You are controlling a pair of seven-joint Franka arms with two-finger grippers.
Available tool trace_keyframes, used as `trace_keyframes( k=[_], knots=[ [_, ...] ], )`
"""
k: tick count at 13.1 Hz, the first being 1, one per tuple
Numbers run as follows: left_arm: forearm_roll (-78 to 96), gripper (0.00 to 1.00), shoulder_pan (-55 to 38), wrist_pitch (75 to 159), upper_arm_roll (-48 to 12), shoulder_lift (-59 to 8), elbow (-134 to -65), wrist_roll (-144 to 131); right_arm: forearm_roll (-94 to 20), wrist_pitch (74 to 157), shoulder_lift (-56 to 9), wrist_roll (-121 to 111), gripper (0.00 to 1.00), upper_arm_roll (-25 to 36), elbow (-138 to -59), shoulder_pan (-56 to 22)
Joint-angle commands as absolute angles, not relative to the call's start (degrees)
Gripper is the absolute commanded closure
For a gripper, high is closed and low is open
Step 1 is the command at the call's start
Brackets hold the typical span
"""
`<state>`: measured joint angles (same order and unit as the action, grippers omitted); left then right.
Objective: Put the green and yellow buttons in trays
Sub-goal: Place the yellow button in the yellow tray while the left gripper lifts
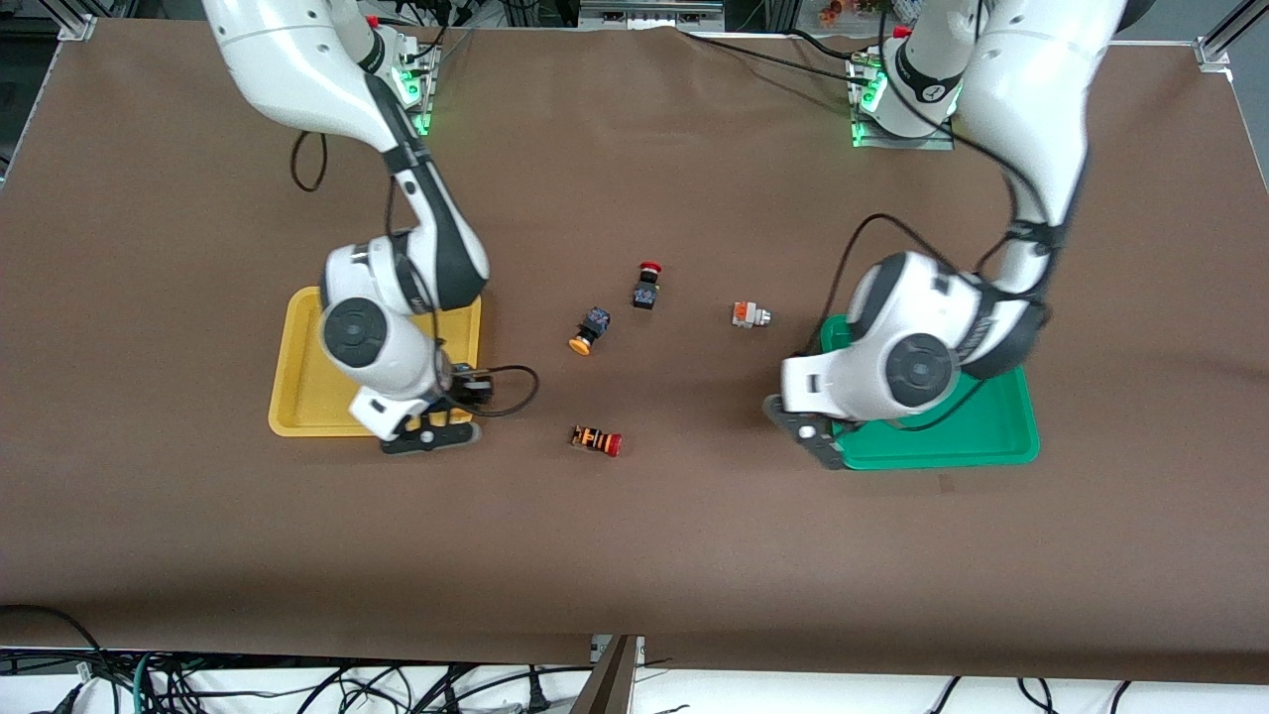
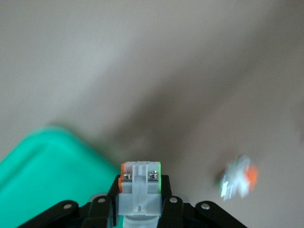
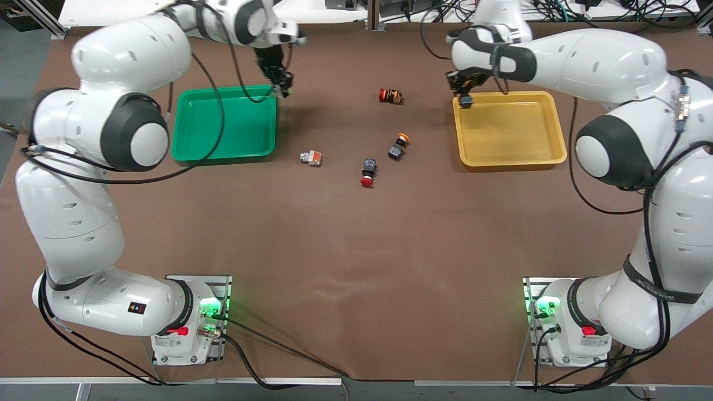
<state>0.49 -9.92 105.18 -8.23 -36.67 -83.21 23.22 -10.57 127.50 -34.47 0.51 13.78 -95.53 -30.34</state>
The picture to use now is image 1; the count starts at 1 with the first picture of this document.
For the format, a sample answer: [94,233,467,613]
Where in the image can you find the yellow cap push button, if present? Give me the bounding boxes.
[567,306,613,357]

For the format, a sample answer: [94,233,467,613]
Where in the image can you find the yellow plastic tray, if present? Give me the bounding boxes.
[268,286,484,438]

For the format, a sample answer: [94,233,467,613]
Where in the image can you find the red button orange striped body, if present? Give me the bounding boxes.
[571,424,625,459]

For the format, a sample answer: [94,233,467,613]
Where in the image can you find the green plastic tray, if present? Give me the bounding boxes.
[819,313,1042,471]

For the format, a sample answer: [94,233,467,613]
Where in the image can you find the brown table mat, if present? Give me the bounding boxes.
[0,18,1269,685]

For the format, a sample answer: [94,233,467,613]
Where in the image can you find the metal table leg beam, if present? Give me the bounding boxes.
[568,635,647,714]

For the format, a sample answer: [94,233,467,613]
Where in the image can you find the aluminium corner profile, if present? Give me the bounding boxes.
[1194,0,1269,72]

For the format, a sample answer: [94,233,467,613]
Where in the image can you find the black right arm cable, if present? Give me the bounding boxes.
[289,127,542,418]

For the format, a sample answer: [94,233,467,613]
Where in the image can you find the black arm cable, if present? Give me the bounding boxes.
[289,127,542,418]
[798,0,1057,433]

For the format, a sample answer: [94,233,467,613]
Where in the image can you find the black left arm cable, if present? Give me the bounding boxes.
[798,0,1057,433]

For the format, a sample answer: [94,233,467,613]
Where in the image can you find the black cable bundle under table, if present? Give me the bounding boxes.
[0,603,596,714]

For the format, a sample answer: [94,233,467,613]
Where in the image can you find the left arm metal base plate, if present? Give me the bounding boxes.
[848,52,959,152]

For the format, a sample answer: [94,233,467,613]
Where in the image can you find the black cables under table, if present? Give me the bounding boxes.
[927,676,1136,714]

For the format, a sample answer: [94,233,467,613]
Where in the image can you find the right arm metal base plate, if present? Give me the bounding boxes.
[392,38,440,138]

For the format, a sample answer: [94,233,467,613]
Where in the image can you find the black base power cable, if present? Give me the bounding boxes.
[679,28,875,82]

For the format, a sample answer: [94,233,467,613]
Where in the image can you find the aluminium frame bar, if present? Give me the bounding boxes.
[579,0,727,25]

